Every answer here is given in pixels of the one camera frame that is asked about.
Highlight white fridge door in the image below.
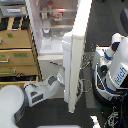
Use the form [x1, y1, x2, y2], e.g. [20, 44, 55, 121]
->
[63, 0, 92, 113]

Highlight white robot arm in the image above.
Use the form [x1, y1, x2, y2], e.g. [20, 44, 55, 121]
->
[0, 75, 64, 128]

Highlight upper fridge drawer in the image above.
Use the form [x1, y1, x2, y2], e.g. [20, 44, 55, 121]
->
[38, 55, 63, 79]

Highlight wooden drawer cabinet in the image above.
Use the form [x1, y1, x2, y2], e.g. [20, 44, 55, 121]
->
[0, 17, 41, 88]

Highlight white refrigerator body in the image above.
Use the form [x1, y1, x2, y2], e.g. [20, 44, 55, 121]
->
[25, 0, 78, 97]

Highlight white blue Fetch robot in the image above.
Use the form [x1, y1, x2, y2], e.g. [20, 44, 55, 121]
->
[92, 33, 128, 105]

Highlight grey box on cabinet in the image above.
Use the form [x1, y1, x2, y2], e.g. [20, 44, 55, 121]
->
[0, 5, 27, 17]

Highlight grey cables on floor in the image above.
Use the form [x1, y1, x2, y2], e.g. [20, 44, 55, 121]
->
[78, 43, 98, 94]

